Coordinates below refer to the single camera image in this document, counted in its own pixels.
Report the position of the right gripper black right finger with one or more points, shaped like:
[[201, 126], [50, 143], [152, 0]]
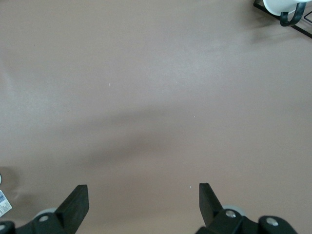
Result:
[[212, 214]]

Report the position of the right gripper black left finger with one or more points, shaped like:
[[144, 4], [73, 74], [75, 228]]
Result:
[[73, 212]]

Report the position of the blue white milk carton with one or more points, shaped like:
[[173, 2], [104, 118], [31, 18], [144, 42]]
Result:
[[3, 203]]

